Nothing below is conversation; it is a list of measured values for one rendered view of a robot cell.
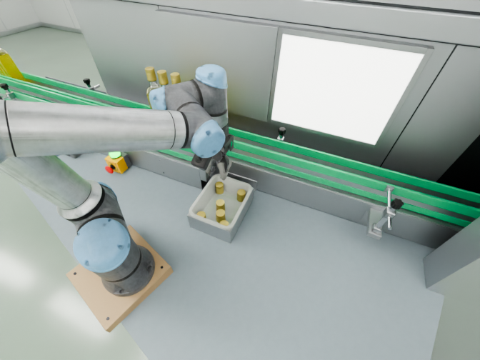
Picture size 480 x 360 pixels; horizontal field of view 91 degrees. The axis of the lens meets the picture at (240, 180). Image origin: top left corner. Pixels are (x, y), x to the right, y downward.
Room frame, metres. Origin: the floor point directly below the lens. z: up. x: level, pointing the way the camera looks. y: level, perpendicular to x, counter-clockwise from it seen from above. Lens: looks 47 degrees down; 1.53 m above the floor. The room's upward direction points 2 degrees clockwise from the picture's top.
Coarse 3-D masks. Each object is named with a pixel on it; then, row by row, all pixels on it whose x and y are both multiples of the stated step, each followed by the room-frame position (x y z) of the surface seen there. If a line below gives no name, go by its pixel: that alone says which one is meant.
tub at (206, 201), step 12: (216, 180) 0.66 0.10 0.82; (228, 180) 0.65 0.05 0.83; (204, 192) 0.58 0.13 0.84; (228, 192) 0.64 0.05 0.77; (192, 204) 0.51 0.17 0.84; (204, 204) 0.56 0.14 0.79; (228, 204) 0.57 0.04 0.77; (240, 204) 0.57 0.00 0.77; (192, 216) 0.46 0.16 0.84; (228, 216) 0.51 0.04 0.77; (228, 228) 0.42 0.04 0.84
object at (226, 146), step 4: (228, 120) 0.62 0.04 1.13; (228, 124) 0.62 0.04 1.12; (224, 128) 0.56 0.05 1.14; (228, 128) 0.62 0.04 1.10; (224, 132) 0.60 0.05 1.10; (228, 132) 0.62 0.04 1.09; (228, 136) 0.61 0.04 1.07; (232, 136) 0.61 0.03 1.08; (228, 140) 0.58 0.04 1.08; (232, 140) 0.61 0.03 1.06; (224, 144) 0.56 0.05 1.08; (228, 144) 0.58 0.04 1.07; (232, 144) 0.61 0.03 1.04; (224, 148) 0.56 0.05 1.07; (228, 148) 0.60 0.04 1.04; (232, 148) 0.61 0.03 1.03; (220, 152) 0.54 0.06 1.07; (224, 152) 0.56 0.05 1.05; (212, 156) 0.55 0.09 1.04; (216, 156) 0.55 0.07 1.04; (220, 156) 0.54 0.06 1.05; (216, 160) 0.55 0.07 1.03; (220, 160) 0.54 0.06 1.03
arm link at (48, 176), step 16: (0, 96) 0.37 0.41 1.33; (16, 160) 0.31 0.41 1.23; (32, 160) 0.33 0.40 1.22; (48, 160) 0.35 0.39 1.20; (16, 176) 0.31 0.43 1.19; (32, 176) 0.32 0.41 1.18; (48, 176) 0.33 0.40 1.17; (64, 176) 0.35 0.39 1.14; (80, 176) 0.39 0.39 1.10; (48, 192) 0.32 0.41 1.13; (64, 192) 0.33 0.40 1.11; (80, 192) 0.36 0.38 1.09; (96, 192) 0.38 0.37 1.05; (112, 192) 0.44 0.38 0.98; (64, 208) 0.33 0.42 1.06; (80, 208) 0.34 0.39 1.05; (96, 208) 0.35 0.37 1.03; (112, 208) 0.38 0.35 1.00; (80, 224) 0.32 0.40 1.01
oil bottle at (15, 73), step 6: (0, 48) 1.28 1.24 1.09; (0, 54) 1.25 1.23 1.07; (6, 54) 1.27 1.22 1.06; (0, 60) 1.24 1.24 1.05; (6, 60) 1.26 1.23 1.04; (12, 60) 1.28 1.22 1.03; (0, 66) 1.25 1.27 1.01; (6, 66) 1.24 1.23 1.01; (12, 66) 1.27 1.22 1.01; (6, 72) 1.24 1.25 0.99; (12, 72) 1.25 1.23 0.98; (18, 72) 1.27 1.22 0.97; (18, 78) 1.26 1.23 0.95
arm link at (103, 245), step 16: (96, 224) 0.31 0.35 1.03; (112, 224) 0.31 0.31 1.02; (80, 240) 0.27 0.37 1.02; (96, 240) 0.27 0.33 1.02; (112, 240) 0.27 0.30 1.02; (128, 240) 0.29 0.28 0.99; (80, 256) 0.23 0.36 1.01; (96, 256) 0.23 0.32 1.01; (112, 256) 0.24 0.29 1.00; (128, 256) 0.26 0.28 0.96; (96, 272) 0.22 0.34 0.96; (112, 272) 0.22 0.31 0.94; (128, 272) 0.24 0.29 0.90
